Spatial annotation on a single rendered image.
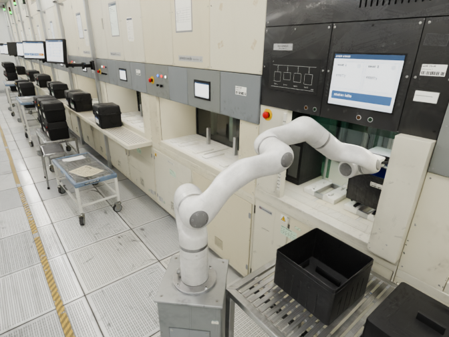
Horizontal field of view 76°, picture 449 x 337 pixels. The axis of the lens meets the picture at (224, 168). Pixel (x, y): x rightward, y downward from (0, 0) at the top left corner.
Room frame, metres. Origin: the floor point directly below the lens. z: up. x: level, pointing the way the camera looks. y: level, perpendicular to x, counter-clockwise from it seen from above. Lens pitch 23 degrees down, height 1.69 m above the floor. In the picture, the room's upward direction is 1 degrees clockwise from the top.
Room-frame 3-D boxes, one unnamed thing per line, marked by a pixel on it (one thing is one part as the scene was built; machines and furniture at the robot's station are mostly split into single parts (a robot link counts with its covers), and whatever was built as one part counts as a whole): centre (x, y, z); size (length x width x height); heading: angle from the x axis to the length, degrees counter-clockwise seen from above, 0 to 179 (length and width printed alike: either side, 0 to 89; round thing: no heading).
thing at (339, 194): (1.60, -0.65, 0.89); 0.22 x 0.21 x 0.04; 129
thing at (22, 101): (5.35, 3.60, 0.41); 0.81 x 0.47 x 0.82; 40
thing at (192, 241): (1.01, 0.13, 1.07); 0.19 x 0.12 x 0.24; 20
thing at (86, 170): (2.81, 1.48, 0.47); 0.31 x 0.23 x 0.02; 61
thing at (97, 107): (3.45, 1.44, 0.93); 0.30 x 0.28 x 0.26; 36
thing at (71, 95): (4.37, 2.20, 0.93); 0.30 x 0.28 x 0.26; 42
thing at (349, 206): (1.39, -0.82, 0.89); 0.22 x 0.21 x 0.04; 129
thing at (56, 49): (3.74, 1.89, 1.59); 0.50 x 0.41 x 0.36; 129
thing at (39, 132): (4.28, 2.64, 0.24); 0.94 x 0.53 x 0.48; 39
